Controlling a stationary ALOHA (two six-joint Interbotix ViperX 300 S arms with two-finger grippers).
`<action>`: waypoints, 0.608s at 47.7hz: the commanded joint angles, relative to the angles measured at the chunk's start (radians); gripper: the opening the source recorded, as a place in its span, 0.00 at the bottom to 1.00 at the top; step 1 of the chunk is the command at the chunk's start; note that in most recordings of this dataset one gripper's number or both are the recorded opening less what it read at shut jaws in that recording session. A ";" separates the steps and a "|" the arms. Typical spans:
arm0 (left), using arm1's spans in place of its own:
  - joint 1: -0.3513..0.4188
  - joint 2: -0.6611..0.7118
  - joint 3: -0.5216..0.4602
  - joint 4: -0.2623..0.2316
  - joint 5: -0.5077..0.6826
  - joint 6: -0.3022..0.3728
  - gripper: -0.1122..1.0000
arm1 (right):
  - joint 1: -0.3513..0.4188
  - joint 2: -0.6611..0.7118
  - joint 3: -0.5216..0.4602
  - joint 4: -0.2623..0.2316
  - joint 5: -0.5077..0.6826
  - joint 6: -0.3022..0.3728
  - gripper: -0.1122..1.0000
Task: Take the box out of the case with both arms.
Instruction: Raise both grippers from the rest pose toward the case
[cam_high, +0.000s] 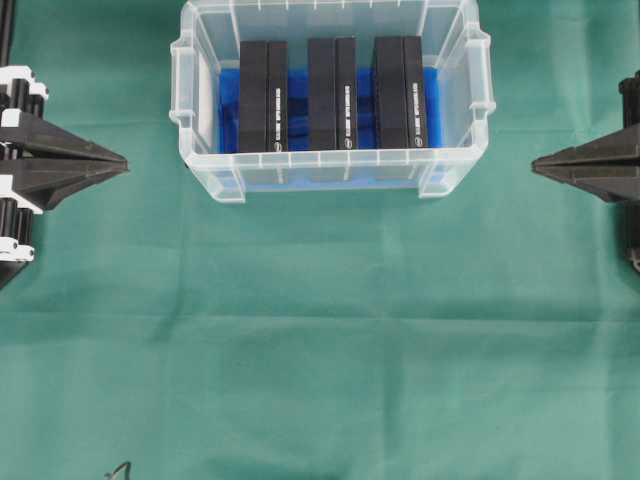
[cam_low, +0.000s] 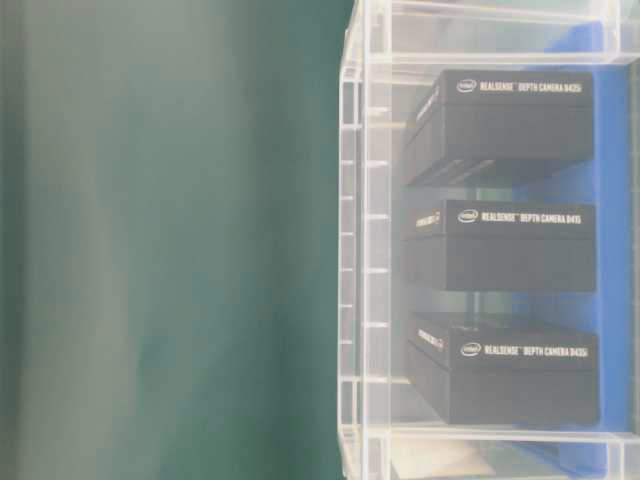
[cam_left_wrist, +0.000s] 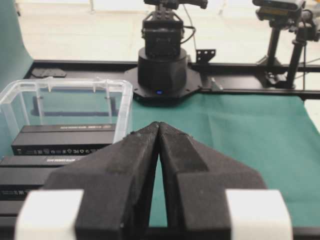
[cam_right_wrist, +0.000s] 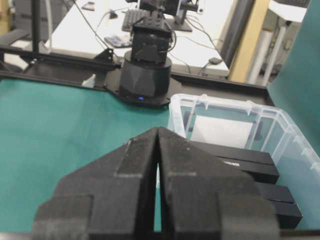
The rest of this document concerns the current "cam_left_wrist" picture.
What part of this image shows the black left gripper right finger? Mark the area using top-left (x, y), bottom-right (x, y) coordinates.
top-left (158, 121), bottom-right (297, 240)

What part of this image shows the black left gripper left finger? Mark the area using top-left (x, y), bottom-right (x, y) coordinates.
top-left (14, 121), bottom-right (159, 240)

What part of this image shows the black table frame rail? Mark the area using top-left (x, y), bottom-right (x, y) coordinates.
top-left (26, 60), bottom-right (320, 101)

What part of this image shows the black camera box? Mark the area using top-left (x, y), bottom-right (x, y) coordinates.
top-left (11, 123), bottom-right (116, 156)
top-left (0, 155), bottom-right (88, 201)

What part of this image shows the camera stand with sensor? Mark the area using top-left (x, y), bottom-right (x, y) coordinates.
top-left (252, 0), bottom-right (306, 68)

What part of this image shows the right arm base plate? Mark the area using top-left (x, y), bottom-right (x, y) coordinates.
top-left (124, 67), bottom-right (203, 101)

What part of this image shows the black tripod pole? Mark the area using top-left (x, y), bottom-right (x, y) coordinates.
top-left (265, 9), bottom-right (320, 89)

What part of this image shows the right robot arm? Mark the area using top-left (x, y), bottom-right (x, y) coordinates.
top-left (137, 0), bottom-right (208, 97)

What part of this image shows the black perforated bracket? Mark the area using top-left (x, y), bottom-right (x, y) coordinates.
top-left (196, 49), bottom-right (216, 64)

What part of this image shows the clear plastic storage case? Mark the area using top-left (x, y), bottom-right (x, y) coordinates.
top-left (0, 77), bottom-right (133, 156)

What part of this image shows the green table cloth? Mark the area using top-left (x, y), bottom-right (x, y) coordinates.
top-left (0, 0), bottom-right (320, 228)

